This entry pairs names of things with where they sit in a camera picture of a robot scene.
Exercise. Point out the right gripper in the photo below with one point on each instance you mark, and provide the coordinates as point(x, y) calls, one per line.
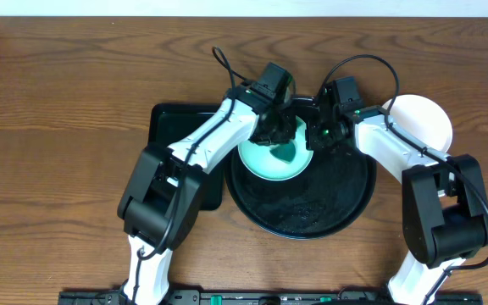
point(313, 141)

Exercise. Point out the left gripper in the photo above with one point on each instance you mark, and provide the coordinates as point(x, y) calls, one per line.
point(270, 133)

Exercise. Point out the green sponge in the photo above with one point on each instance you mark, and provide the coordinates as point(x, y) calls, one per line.
point(284, 152)

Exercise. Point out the light green plate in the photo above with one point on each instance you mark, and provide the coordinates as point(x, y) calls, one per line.
point(261, 163)

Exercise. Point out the white plate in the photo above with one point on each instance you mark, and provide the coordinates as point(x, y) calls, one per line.
point(421, 118)

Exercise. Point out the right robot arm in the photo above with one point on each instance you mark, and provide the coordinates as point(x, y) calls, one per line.
point(444, 204)

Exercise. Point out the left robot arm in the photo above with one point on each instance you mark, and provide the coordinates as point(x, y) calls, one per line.
point(163, 196)

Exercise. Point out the black round tray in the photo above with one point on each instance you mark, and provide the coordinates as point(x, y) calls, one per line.
point(324, 199)

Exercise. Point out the black rectangular tray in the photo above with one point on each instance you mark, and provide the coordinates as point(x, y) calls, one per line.
point(171, 122)

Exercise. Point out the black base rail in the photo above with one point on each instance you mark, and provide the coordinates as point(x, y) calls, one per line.
point(193, 297)

